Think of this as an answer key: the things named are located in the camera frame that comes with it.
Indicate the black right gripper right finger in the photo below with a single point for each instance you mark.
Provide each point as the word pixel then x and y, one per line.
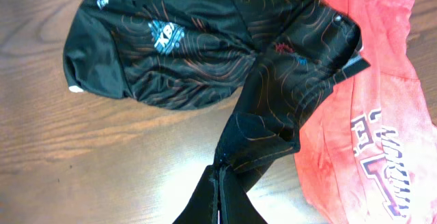
pixel 236 207

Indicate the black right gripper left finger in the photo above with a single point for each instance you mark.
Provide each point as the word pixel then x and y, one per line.
pixel 202 207

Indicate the black printed cycling jersey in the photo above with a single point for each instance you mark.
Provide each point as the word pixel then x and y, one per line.
pixel 286 57

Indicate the red folded garment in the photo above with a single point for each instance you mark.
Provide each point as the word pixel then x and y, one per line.
pixel 368 153

